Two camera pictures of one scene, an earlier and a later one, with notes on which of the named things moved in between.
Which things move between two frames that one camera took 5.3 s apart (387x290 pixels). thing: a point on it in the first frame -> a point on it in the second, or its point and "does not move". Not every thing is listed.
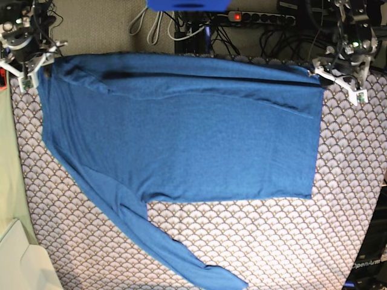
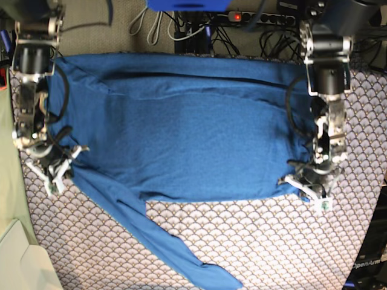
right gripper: [350, 65] -> [315, 177]
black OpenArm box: [369, 270] does not move
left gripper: [28, 51] -> [52, 159]
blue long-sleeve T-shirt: [129, 130] does not move
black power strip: [260, 18] does not move
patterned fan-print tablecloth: [264, 244] does not move
